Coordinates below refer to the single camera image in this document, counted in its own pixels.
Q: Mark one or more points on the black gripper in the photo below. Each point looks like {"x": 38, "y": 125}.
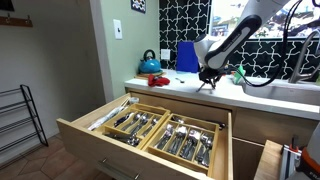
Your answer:
{"x": 213, "y": 75}

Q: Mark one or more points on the kitchen window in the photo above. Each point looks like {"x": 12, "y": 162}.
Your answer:
{"x": 223, "y": 16}

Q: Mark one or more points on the white kitchen sink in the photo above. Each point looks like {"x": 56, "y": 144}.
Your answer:
{"x": 283, "y": 95}

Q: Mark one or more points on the light wooden kitchen drawer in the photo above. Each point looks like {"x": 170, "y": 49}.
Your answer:
{"x": 100, "y": 150}

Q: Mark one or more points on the green sponge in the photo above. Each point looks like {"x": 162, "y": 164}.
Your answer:
{"x": 238, "y": 76}

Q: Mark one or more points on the small stainless steel spoon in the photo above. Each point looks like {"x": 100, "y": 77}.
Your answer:
{"x": 180, "y": 80}

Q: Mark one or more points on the blue cutting board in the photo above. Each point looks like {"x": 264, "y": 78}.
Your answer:
{"x": 186, "y": 56}

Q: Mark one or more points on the large stainless serving spoon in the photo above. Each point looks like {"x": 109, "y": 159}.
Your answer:
{"x": 178, "y": 119}

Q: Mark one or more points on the red cloth pot holder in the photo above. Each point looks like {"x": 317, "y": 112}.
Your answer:
{"x": 159, "y": 80}

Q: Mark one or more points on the white outlet plate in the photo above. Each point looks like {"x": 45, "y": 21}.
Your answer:
{"x": 165, "y": 54}

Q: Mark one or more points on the stainless steel cutlery piece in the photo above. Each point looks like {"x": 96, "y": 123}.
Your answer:
{"x": 165, "y": 136}
{"x": 132, "y": 121}
{"x": 125, "y": 139}
{"x": 140, "y": 125}
{"x": 177, "y": 140}
{"x": 122, "y": 120}
{"x": 150, "y": 127}
{"x": 205, "y": 150}
{"x": 190, "y": 145}

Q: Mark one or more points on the bamboo cutlery tray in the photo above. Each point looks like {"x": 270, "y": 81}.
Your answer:
{"x": 215, "y": 150}
{"x": 110, "y": 128}

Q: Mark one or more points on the wooden base cabinet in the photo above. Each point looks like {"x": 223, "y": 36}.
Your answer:
{"x": 263, "y": 128}

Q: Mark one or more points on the wooden trivet board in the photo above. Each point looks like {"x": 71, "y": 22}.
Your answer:
{"x": 141, "y": 76}

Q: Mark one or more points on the grey metal faucet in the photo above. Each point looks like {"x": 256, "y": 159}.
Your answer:
{"x": 300, "y": 66}

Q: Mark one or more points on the wooden butcher block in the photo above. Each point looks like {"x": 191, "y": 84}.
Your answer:
{"x": 268, "y": 163}

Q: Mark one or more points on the clear plastic wrapped utensils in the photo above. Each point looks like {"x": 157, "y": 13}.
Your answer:
{"x": 110, "y": 115}

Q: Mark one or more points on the metal bar clamp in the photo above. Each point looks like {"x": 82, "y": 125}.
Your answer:
{"x": 289, "y": 160}

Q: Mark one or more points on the black metal shoe rack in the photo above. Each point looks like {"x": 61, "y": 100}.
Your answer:
{"x": 31, "y": 113}

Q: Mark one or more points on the patterned wall art tile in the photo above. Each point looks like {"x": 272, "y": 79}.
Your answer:
{"x": 138, "y": 5}

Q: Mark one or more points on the white light switch plate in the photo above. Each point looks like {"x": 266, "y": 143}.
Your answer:
{"x": 117, "y": 29}

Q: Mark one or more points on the wooden coat hook rail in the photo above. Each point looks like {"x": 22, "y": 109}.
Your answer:
{"x": 15, "y": 21}

